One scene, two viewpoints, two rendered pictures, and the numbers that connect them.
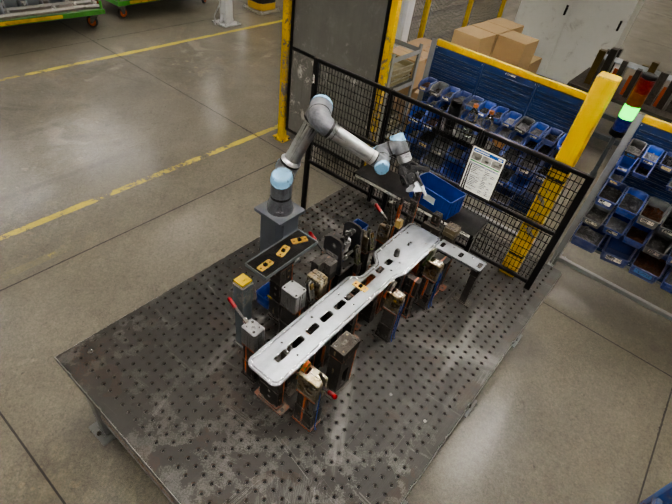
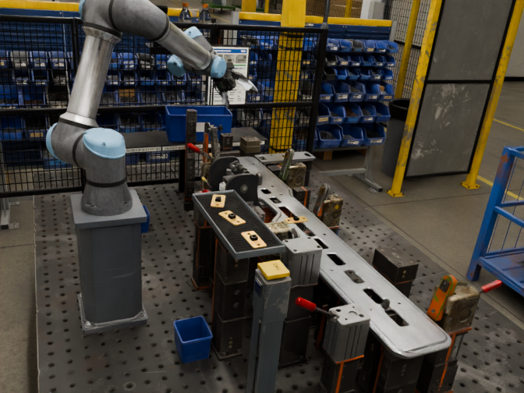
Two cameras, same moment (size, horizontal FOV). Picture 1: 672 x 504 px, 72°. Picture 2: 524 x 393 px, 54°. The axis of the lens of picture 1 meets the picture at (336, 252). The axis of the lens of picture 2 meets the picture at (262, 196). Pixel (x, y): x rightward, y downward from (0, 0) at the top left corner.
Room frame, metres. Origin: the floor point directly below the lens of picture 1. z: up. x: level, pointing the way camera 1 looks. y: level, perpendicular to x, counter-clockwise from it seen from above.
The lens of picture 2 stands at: (0.92, 1.31, 1.81)
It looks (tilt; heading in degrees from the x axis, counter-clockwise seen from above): 24 degrees down; 301
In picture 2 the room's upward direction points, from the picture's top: 5 degrees clockwise
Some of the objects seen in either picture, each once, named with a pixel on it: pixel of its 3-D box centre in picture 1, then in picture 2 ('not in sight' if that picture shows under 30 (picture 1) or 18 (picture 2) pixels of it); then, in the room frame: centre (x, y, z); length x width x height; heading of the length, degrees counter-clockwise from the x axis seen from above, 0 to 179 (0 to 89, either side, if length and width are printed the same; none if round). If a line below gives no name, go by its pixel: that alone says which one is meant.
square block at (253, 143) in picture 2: (444, 249); (248, 172); (2.22, -0.66, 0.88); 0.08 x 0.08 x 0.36; 58
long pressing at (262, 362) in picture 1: (359, 290); (300, 223); (1.64, -0.15, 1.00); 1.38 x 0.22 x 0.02; 148
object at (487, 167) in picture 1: (482, 173); (227, 76); (2.47, -0.78, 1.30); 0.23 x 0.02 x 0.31; 58
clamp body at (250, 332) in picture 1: (252, 351); (338, 369); (1.25, 0.30, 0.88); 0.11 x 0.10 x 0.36; 58
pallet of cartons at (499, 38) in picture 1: (490, 72); not in sight; (6.53, -1.68, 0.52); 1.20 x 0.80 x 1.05; 143
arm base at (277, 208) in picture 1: (280, 201); (106, 190); (2.06, 0.35, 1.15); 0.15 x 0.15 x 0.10
